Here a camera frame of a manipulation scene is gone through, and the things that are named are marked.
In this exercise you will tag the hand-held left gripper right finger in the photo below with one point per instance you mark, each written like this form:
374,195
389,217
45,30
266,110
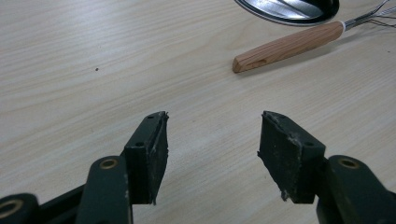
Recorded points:
289,161

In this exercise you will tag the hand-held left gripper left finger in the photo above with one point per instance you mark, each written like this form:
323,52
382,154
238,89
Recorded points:
146,161

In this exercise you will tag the stainless steel bowl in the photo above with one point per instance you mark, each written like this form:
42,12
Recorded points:
289,11

